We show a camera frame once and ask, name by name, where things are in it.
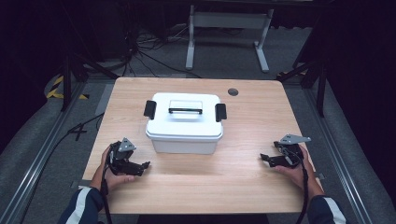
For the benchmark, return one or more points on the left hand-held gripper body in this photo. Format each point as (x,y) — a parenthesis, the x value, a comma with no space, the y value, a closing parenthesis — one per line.
(122,151)

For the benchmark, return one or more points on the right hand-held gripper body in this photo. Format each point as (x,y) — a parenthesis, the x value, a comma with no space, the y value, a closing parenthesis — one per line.
(291,149)

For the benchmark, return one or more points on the white plastic storage box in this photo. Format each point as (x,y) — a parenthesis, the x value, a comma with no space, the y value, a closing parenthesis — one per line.
(183,145)

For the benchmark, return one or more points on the white box lid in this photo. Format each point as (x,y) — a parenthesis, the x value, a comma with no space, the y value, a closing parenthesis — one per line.
(183,126)

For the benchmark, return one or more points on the person's right hand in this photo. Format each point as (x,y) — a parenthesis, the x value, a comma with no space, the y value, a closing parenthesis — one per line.
(297,175)

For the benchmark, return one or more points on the person's left hand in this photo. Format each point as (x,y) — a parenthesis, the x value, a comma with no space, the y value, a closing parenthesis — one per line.
(113,180)

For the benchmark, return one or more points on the black box latch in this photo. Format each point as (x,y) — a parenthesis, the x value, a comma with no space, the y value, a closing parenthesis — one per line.
(220,112)
(150,109)

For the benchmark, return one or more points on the grey table grommet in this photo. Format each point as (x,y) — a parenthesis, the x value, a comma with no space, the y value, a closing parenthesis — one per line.
(233,91)

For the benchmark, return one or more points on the black tripod stand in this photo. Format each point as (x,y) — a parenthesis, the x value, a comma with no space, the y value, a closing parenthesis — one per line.
(74,70)
(314,73)

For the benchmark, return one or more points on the yellow black floor tape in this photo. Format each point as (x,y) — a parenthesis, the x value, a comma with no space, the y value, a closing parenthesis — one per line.
(57,90)

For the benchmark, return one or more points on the aluminium floor rail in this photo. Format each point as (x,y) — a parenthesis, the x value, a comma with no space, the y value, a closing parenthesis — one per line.
(37,161)
(336,149)

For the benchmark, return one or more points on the white metal desk frame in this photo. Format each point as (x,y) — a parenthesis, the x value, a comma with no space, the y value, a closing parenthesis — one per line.
(229,20)

